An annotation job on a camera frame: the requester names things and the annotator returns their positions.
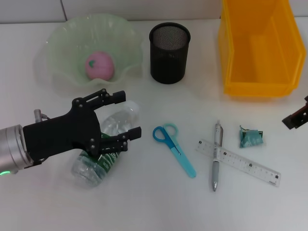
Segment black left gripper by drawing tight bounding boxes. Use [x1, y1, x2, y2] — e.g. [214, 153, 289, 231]
[23, 88, 142, 162]

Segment clear green-label water bottle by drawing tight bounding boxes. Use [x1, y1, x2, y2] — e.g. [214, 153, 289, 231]
[71, 100, 141, 188]

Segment teal plastic wrapper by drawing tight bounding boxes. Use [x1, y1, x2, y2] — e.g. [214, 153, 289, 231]
[238, 125, 264, 149]

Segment pink peach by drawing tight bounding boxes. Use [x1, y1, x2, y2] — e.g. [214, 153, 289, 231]
[84, 51, 115, 80]

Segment transparent plastic ruler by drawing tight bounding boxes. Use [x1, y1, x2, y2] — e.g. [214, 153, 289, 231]
[194, 138, 282, 188]

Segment blue scissors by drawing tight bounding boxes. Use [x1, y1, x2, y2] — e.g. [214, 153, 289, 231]
[152, 123, 197, 179]

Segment black mesh pen cup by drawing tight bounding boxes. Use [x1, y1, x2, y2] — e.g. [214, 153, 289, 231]
[149, 22, 191, 84]

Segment grey retractable pen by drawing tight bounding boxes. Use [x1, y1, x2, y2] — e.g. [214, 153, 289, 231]
[211, 119, 224, 193]

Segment green wavy glass plate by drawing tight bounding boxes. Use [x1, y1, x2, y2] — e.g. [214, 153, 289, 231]
[33, 13, 144, 90]

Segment yellow plastic storage bin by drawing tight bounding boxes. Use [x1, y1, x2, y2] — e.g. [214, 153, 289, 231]
[218, 0, 307, 97]

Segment left gripper cable with connector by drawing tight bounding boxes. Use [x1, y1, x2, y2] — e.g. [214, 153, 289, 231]
[33, 108, 49, 123]

